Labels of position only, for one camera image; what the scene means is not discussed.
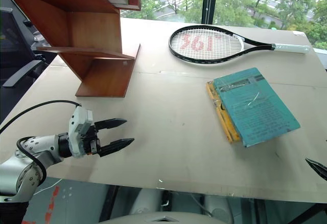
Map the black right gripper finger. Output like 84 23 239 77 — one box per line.
305 158 327 180

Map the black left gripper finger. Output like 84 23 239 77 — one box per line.
98 138 135 158
94 118 128 132

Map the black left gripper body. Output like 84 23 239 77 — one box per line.
83 123 102 155

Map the brown wooden bookshelf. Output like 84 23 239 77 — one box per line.
0 0 142 98

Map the teal paperback book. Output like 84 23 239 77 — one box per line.
213 67 301 148

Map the yellow book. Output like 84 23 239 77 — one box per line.
205 80 241 144

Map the black office chair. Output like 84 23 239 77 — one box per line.
0 7 53 88

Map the black white tennis racket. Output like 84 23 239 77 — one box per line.
168 25 311 64

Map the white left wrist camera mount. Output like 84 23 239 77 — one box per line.
67 107 94 159

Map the black window frame post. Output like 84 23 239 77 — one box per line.
201 0 221 25

